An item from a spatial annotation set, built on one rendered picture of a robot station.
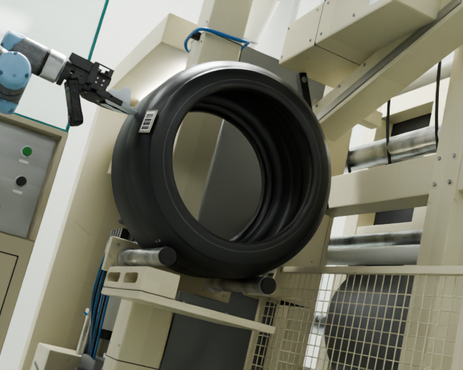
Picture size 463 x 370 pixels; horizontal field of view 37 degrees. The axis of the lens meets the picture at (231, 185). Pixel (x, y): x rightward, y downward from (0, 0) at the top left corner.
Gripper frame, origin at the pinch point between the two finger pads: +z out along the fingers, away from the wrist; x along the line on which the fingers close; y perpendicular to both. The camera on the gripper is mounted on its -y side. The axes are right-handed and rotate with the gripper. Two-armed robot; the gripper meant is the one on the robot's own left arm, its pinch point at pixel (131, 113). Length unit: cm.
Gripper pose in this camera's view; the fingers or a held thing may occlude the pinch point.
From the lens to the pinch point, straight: 178.5
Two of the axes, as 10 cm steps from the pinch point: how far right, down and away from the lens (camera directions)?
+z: 8.5, 4.0, 3.4
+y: 3.2, -9.1, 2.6
